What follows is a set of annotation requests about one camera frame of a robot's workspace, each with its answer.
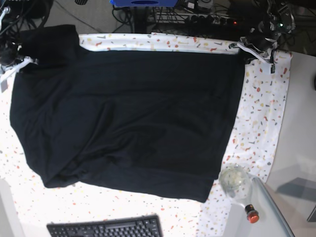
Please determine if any black power strip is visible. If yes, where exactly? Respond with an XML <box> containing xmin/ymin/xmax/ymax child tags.
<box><xmin>185</xmin><ymin>14</ymin><xmax>241</xmax><ymax>26</ymax></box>

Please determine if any black computer keyboard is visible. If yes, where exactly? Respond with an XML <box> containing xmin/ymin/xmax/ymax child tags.
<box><xmin>46</xmin><ymin>215</ymin><xmax>163</xmax><ymax>237</ymax></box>

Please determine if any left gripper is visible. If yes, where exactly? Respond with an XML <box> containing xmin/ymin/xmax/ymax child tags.
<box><xmin>246</xmin><ymin>30</ymin><xmax>279</xmax><ymax>51</ymax></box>

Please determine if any black wire rack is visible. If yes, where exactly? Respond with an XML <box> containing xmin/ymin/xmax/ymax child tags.
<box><xmin>147</xmin><ymin>7</ymin><xmax>200</xmax><ymax>26</ymax></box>

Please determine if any clear bottle orange cap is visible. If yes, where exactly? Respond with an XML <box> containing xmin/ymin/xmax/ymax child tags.
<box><xmin>219</xmin><ymin>164</ymin><xmax>259</xmax><ymax>224</ymax></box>

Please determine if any blue box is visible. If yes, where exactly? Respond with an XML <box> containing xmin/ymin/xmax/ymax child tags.
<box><xmin>110</xmin><ymin>0</ymin><xmax>179</xmax><ymax>7</ymax></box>

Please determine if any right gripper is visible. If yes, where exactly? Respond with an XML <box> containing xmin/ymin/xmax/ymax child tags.
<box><xmin>0</xmin><ymin>41</ymin><xmax>21</xmax><ymax>66</ymax></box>

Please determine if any terrazzo pattern tablecloth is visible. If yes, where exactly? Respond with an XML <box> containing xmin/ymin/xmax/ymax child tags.
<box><xmin>0</xmin><ymin>32</ymin><xmax>293</xmax><ymax>237</ymax></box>

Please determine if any black t-shirt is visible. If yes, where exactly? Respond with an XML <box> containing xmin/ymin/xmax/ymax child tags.
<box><xmin>10</xmin><ymin>25</ymin><xmax>245</xmax><ymax>202</ymax></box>

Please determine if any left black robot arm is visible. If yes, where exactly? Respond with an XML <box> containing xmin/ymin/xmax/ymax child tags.
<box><xmin>245</xmin><ymin>0</ymin><xmax>295</xmax><ymax>52</ymax></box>

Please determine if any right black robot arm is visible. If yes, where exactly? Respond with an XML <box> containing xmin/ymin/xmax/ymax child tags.
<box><xmin>0</xmin><ymin>0</ymin><xmax>53</xmax><ymax>66</ymax></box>

